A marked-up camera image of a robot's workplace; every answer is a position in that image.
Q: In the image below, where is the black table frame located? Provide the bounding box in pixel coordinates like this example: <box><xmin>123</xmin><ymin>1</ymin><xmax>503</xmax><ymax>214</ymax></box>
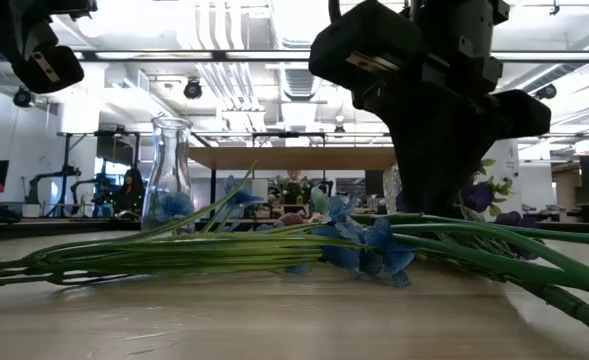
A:
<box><xmin>0</xmin><ymin>219</ymin><xmax>589</xmax><ymax>242</ymax></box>

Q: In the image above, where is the black ceiling spotlight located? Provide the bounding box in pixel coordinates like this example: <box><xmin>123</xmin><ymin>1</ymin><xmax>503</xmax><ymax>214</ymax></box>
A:
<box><xmin>12</xmin><ymin>87</ymin><xmax>34</xmax><ymax>109</ymax></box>
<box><xmin>533</xmin><ymin>82</ymin><xmax>559</xmax><ymax>101</ymax></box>
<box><xmin>182</xmin><ymin>78</ymin><xmax>204</xmax><ymax>101</ymax></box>

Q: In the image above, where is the tall clear glass vase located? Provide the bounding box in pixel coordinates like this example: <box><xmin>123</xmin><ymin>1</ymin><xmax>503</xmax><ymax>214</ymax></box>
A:
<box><xmin>141</xmin><ymin>116</ymin><xmax>196</xmax><ymax>235</ymax></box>

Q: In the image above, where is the green leafy plant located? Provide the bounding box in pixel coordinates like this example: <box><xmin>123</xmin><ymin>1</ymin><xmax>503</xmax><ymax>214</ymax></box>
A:
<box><xmin>478</xmin><ymin>158</ymin><xmax>515</xmax><ymax>217</ymax></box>

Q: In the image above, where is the white pillar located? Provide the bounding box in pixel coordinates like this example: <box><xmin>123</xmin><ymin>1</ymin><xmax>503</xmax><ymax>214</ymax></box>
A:
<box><xmin>478</xmin><ymin>139</ymin><xmax>523</xmax><ymax>216</ymax></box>

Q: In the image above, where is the black overhead frame beam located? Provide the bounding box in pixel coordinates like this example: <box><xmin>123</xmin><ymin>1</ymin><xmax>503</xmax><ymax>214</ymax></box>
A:
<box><xmin>0</xmin><ymin>48</ymin><xmax>589</xmax><ymax>64</ymax></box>

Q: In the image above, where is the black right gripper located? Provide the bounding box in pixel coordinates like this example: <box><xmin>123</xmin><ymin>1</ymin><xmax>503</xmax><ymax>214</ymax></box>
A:
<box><xmin>308</xmin><ymin>0</ymin><xmax>553</xmax><ymax>216</ymax></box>

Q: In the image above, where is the round textured glass vase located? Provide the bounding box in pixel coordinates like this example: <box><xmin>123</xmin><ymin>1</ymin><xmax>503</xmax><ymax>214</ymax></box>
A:
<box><xmin>382</xmin><ymin>164</ymin><xmax>406</xmax><ymax>215</ymax></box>

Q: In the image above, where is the artificial tulip stem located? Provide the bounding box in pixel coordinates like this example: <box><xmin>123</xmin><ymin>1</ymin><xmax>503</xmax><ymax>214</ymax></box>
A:
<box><xmin>118</xmin><ymin>159</ymin><xmax>589</xmax><ymax>299</ymax></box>

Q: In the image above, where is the person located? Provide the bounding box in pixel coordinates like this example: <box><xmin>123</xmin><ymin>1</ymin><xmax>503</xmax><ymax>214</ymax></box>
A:
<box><xmin>113</xmin><ymin>167</ymin><xmax>146</xmax><ymax>216</ymax></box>

